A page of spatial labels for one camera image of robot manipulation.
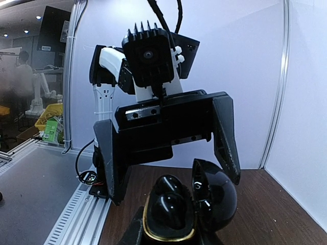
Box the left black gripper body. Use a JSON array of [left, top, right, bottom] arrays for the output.
[[115, 90, 214, 163]]

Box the seated person in background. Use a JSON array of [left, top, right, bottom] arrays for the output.
[[14, 51, 34, 104]]

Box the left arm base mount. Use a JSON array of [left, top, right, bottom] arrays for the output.
[[78, 170, 109, 199]]

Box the yellow crate with items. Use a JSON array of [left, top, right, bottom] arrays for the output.
[[34, 103, 64, 145]]

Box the black earbud charging case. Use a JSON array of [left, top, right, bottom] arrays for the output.
[[143, 159, 237, 244]]

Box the aluminium frame post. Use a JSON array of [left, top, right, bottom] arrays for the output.
[[259, 0, 291, 169], [61, 1, 88, 155]]

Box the left aluminium frame post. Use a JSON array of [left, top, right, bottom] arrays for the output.
[[61, 1, 88, 155]]

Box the right aluminium frame post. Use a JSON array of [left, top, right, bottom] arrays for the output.
[[259, 0, 291, 169]]

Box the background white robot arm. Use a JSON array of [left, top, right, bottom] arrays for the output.
[[25, 72, 63, 118]]

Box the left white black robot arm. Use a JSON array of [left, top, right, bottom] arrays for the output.
[[89, 32, 241, 205]]

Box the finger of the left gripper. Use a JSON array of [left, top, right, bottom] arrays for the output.
[[92, 119, 131, 206], [212, 94, 241, 185]]

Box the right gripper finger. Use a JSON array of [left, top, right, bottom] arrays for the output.
[[122, 206, 146, 245]]

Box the aluminium front rail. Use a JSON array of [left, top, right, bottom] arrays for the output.
[[43, 148, 113, 245]]

